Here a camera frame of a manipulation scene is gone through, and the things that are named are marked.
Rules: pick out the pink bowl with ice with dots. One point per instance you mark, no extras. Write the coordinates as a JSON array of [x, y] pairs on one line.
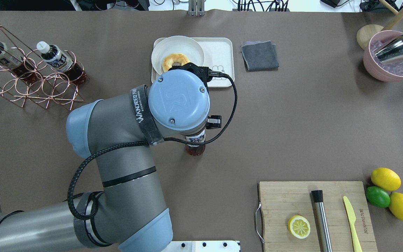
[[383, 72]]

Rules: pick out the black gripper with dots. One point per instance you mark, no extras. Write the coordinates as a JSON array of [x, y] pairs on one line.
[[215, 121]]

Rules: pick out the copper wire bottle rack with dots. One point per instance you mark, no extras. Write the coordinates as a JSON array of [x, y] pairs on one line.
[[53, 87]]

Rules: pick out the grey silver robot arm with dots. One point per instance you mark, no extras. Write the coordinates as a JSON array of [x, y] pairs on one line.
[[115, 195]]

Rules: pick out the grey folded cloth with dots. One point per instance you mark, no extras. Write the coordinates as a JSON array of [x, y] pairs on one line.
[[260, 55]]

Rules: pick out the white round plate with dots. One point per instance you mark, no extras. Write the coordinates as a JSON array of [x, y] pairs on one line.
[[164, 47]]

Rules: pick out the steel ice scoop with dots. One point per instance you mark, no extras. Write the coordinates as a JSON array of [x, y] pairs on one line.
[[391, 52]]

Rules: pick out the beige serving tray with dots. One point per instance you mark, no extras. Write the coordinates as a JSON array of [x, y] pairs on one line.
[[218, 53]]

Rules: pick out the wooden cutting board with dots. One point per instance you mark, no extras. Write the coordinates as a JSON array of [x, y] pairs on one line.
[[280, 200]]

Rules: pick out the green lime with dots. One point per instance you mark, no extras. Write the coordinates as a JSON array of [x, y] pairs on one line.
[[377, 196]]

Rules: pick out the yellow plastic knife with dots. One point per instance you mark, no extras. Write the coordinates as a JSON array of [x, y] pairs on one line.
[[352, 219]]

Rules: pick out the tea bottle with white cap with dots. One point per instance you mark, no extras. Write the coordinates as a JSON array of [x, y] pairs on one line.
[[195, 150]]

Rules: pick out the half lemon slice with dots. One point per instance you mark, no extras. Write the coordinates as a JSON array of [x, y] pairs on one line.
[[299, 226]]

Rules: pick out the wooden mug tree stand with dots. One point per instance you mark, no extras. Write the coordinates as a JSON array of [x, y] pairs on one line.
[[365, 33]]

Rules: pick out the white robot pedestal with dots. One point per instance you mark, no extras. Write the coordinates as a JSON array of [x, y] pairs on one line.
[[204, 246]]

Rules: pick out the glazed donut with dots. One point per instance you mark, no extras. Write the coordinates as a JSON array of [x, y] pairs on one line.
[[172, 58]]

